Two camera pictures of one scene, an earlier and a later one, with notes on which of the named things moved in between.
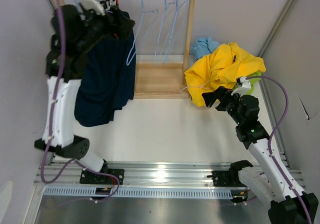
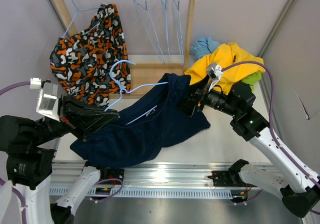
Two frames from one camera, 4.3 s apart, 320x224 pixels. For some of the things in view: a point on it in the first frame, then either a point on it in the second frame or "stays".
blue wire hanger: [148, 31] to [162, 58]
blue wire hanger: [166, 4] to [165, 6]
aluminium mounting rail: [142, 180] stays
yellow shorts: [221, 68] stays
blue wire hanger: [178, 6] to [180, 35]
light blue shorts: [203, 46] stays
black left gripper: [122, 28] to [81, 119]
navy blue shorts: [108, 80] to [141, 128]
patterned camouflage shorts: [110, 2] to [94, 64]
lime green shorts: [253, 80] stays
